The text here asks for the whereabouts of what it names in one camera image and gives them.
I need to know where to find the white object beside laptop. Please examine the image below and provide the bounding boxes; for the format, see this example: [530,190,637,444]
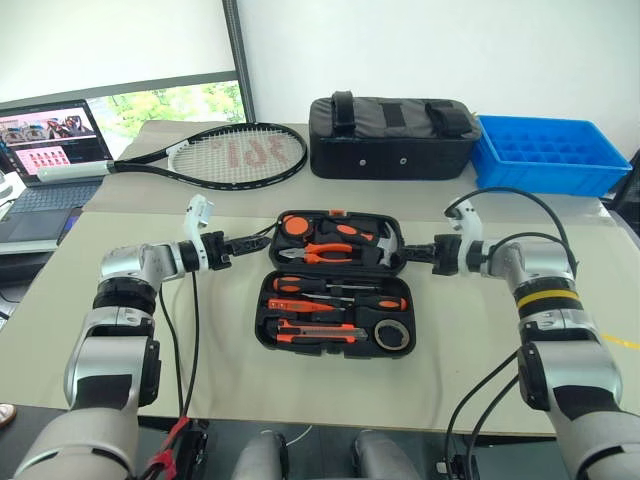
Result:
[0,168,24,220]

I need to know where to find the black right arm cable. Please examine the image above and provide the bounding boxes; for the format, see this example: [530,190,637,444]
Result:
[451,186,582,274]

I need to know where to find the orange black tape measure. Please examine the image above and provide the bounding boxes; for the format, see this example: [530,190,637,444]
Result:
[252,213,317,247]

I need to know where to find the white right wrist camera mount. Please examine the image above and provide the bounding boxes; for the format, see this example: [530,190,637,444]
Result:
[444,196,484,277]

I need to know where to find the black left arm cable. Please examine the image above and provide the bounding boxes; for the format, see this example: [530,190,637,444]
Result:
[158,269,202,426]

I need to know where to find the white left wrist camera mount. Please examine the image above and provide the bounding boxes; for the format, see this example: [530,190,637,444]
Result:
[184,195,217,272]

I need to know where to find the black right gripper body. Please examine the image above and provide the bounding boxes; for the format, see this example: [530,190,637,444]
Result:
[430,233,463,277]

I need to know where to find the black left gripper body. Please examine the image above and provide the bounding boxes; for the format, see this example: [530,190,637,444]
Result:
[201,231,234,272]

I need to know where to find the blue plastic compartment crate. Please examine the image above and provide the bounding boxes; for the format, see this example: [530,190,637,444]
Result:
[469,114,634,198]

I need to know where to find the black hanging cable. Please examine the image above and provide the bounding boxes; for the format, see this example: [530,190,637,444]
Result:
[444,349,522,480]
[469,377,521,452]

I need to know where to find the black tool case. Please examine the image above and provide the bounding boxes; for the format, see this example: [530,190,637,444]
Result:
[254,209,418,359]

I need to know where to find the claw hammer black orange handle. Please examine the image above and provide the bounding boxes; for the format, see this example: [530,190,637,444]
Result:
[319,216,405,269]

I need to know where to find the orange handled pliers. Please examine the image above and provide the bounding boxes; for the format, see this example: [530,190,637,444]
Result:
[278,241,359,265]

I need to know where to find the black stand frame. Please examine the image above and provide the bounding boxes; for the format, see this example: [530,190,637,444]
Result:
[433,433,507,480]
[186,419,217,480]

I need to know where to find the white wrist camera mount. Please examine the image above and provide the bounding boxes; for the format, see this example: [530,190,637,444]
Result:
[184,195,217,272]
[444,196,484,277]

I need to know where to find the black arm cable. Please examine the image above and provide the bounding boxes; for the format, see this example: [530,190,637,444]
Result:
[158,269,202,426]
[451,186,582,274]

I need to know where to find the orange black utility knife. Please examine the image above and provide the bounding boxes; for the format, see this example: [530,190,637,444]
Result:
[274,317,369,346]

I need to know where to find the black tennis racket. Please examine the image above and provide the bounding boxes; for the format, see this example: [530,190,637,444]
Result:
[36,122,309,193]

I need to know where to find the black grey fabric bag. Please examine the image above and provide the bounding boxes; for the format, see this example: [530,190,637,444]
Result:
[307,90,483,181]

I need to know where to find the red strap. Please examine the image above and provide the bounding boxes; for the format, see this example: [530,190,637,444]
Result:
[141,415,193,480]

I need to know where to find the grey rounded shape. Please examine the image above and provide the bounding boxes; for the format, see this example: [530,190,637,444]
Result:
[235,430,291,480]
[353,428,422,480]

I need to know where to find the white side desk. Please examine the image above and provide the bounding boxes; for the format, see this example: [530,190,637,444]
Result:
[0,238,60,257]

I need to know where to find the dark window frame post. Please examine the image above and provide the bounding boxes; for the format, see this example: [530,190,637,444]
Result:
[221,0,258,125]

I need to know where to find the black tape roll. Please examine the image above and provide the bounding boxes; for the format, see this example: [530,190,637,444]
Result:
[374,319,414,351]

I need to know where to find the open laptop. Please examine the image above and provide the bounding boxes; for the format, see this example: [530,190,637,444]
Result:
[0,98,117,242]

